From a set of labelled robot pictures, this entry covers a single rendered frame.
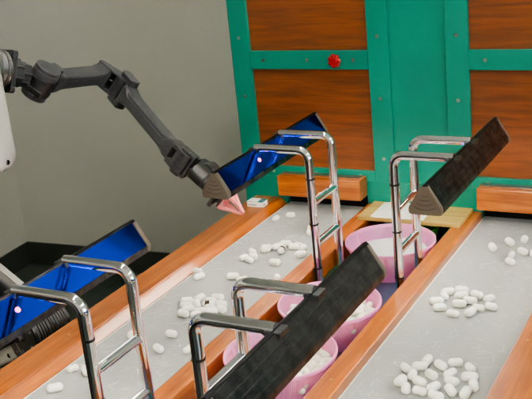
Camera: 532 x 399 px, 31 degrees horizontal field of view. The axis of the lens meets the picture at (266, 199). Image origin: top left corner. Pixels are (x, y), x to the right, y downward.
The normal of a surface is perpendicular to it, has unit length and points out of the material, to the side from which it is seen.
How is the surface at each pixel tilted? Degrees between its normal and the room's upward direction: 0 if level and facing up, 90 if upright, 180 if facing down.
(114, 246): 58
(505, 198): 90
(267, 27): 90
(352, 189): 90
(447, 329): 0
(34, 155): 90
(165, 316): 0
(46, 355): 0
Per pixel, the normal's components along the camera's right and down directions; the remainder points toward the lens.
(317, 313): 0.70, -0.44
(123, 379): -0.10, -0.94
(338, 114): -0.46, 0.33
